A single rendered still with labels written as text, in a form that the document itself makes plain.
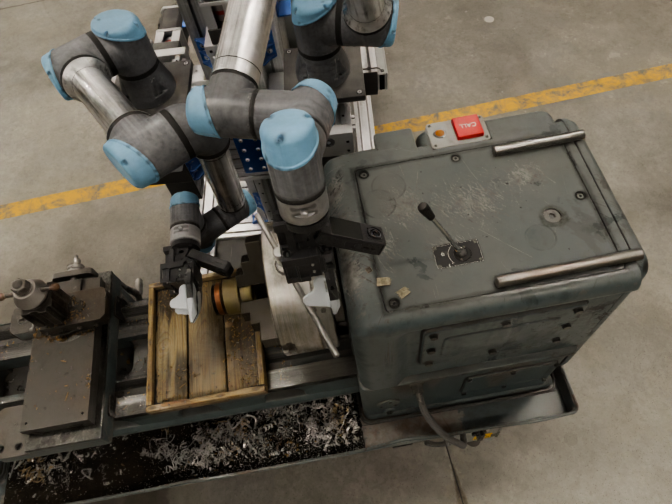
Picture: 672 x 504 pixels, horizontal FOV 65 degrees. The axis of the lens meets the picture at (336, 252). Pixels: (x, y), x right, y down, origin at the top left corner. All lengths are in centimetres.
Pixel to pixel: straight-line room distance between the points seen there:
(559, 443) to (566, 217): 130
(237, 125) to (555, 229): 66
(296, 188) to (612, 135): 256
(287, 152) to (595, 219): 70
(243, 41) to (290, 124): 22
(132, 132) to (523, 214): 81
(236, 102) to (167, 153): 36
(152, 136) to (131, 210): 185
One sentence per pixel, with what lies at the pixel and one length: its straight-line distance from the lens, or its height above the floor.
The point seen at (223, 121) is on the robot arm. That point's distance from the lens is 82.
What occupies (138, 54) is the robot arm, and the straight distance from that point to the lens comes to 153.
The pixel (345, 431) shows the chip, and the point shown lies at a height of 56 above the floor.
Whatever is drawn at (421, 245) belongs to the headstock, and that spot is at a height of 126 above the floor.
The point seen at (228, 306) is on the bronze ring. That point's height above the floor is 110.
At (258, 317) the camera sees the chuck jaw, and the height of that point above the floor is 110.
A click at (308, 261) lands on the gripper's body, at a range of 82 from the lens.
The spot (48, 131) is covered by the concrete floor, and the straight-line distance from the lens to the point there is 362.
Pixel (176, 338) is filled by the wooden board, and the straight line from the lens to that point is 150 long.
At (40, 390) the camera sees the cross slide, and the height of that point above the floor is 97.
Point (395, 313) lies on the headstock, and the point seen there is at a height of 125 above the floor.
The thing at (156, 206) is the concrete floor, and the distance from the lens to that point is 293.
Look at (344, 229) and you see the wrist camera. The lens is 82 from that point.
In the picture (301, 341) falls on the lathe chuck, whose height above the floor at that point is 111.
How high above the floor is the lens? 218
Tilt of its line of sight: 60 degrees down
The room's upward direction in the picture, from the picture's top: 10 degrees counter-clockwise
